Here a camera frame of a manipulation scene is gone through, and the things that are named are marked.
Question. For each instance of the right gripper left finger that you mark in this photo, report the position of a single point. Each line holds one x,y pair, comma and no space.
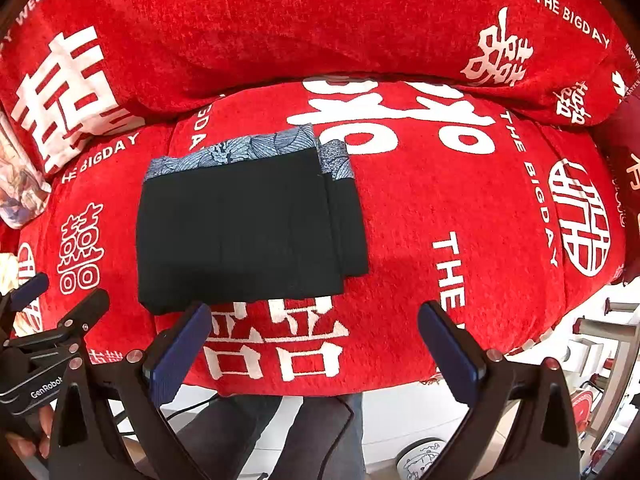
85,441

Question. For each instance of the white round floor object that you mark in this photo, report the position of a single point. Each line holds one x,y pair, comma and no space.
417,458

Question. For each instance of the black and grey patterned pants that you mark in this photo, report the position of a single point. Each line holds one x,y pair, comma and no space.
269,216

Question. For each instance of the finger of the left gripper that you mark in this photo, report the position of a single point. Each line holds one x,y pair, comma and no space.
87,312
26,293

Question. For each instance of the person's left hand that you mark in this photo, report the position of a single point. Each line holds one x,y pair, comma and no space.
27,448

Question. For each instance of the red folded quilt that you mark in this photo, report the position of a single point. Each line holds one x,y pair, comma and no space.
75,69

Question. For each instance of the red bedspread with white characters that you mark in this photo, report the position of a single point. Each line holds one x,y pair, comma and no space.
508,223

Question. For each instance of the floral pastel pillow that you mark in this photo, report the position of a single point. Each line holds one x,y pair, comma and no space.
24,192

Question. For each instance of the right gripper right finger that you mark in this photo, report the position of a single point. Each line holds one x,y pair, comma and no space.
542,442

